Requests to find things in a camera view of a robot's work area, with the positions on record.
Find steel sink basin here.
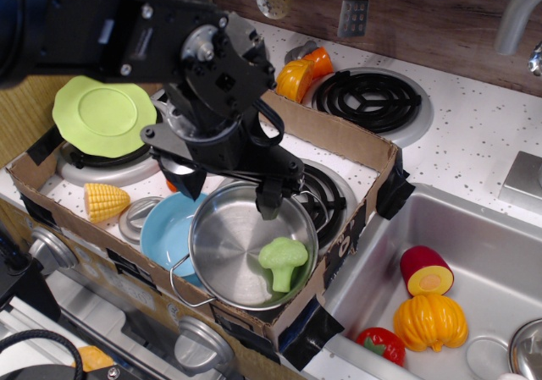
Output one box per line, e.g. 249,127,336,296
310,185,541,379

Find orange pumpkin half in sink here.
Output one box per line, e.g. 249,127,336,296
393,294,469,352

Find back right black burner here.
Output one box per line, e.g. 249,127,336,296
303,68,434,148

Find orange toy at bottom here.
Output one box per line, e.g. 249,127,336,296
77,345,114,372

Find grey stove knob right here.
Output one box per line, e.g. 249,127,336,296
174,316,235,376

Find green plastic plate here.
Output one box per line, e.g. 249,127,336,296
52,76,158,158

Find front left black burner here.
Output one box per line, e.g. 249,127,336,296
56,143,159,187

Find front right black burner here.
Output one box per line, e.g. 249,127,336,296
218,157,358,257

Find grey faucet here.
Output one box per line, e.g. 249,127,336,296
494,0,541,56

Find orange pumpkin half on stove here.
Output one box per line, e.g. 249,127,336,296
275,58,314,103

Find red toy strawberry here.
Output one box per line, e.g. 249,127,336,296
356,327,406,366

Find green toy broccoli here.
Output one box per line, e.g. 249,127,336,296
258,237,308,293

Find hanging metal spatula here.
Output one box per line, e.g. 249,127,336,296
337,0,369,38

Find light blue bowl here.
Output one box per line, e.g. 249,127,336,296
140,193,207,270

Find grey stove knob left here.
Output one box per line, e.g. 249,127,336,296
29,227,78,276

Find yellow toy corn cob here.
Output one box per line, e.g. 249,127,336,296
84,183,130,223

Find orange toy carrot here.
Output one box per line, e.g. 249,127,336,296
166,180,178,192

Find black burner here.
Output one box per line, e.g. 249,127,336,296
56,143,159,187
218,157,358,257
303,68,434,148

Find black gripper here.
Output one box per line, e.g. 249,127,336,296
141,113,304,220

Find cardboard fence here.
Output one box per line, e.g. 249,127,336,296
8,92,403,379

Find steel lid in sink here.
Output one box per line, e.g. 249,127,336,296
508,318,541,379

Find orange toy pepper piece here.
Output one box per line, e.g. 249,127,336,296
303,47,335,79

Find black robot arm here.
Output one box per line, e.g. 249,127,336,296
1,0,304,220

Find red yellow toy fruit half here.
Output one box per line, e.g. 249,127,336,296
400,245,454,296

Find stainless steel pot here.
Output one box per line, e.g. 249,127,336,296
185,182,318,311

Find grey stove knob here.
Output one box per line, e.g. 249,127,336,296
174,316,235,376
29,227,78,276

